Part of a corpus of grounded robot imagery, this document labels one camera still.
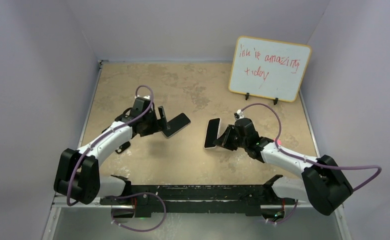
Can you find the black phone silver edge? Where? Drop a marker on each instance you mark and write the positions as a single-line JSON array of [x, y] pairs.
[[176, 124]]

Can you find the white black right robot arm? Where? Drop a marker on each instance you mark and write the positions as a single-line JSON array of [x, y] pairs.
[[318, 180]]

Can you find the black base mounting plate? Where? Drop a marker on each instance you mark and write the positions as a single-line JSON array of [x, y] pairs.
[[257, 193]]

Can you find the purple phone black screen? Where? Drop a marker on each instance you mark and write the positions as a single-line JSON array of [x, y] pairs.
[[212, 133]]

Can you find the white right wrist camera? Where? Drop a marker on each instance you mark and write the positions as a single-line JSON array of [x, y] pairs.
[[239, 114]]

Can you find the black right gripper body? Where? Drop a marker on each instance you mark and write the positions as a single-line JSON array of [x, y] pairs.
[[242, 141]]

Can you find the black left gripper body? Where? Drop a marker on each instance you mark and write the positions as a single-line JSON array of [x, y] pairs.
[[152, 125]]

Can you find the yellow framed whiteboard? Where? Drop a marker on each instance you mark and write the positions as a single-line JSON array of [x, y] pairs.
[[268, 69]]

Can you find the aluminium frame rail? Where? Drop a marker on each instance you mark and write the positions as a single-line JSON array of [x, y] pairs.
[[184, 206]]

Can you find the black phone case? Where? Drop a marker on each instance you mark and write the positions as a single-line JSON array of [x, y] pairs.
[[122, 147]]

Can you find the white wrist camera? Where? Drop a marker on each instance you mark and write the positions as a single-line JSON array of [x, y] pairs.
[[147, 97], [239, 114]]

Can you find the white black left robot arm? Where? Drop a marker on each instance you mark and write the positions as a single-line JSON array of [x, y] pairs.
[[78, 176]]

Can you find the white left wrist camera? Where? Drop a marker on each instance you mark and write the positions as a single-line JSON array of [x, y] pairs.
[[147, 97]]

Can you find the white silicone phone case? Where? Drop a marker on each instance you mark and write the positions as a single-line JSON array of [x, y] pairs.
[[211, 134]]

